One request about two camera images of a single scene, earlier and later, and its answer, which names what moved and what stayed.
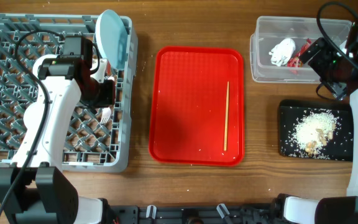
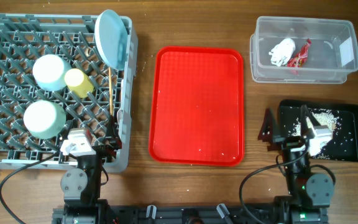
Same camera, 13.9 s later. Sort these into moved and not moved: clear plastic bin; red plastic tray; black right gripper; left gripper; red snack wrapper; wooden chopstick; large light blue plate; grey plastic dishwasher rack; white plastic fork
Moved: white plastic fork; wooden chopstick; black right gripper; left gripper
Not moved: red plastic tray; clear plastic bin; grey plastic dishwasher rack; large light blue plate; red snack wrapper
